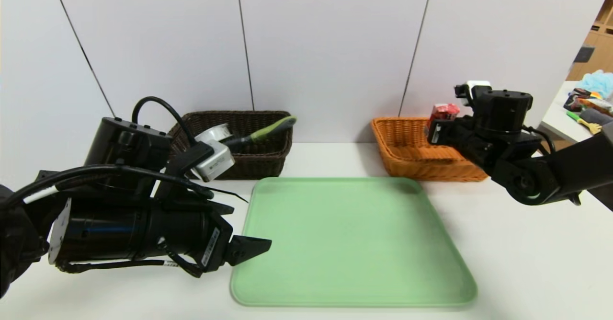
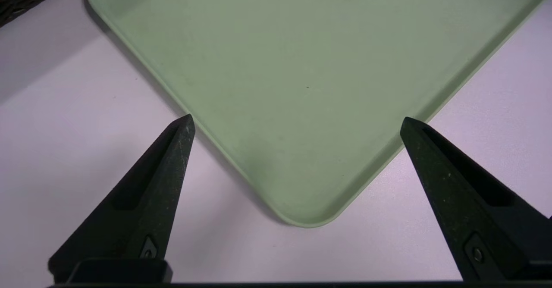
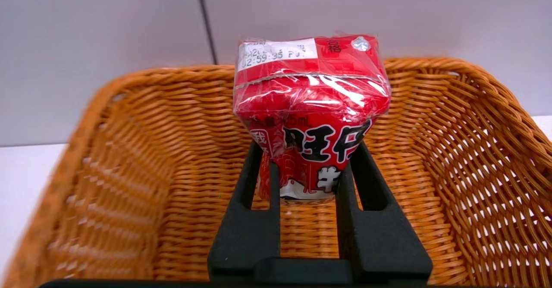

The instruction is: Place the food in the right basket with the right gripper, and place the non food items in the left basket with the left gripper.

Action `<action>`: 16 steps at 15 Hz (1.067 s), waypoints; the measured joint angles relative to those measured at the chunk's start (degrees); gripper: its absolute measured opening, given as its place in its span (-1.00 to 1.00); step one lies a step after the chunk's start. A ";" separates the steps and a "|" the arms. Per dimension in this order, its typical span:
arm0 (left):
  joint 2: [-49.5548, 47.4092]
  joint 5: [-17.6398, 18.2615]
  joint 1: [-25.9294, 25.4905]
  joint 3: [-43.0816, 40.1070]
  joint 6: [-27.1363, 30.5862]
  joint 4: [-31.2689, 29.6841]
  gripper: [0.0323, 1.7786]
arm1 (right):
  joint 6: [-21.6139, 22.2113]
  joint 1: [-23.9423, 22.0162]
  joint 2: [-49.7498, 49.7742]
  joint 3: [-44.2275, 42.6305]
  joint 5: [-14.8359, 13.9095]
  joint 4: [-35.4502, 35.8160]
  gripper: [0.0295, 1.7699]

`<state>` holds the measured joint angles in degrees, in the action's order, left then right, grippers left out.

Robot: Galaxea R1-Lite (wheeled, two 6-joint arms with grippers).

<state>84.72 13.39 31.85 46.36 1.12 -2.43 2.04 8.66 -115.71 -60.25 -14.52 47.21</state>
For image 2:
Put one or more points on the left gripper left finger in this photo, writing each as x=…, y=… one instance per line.
x=133, y=214

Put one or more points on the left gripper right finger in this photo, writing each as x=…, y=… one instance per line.
x=470, y=219

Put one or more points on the light green plastic tray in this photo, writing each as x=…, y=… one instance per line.
x=310, y=85

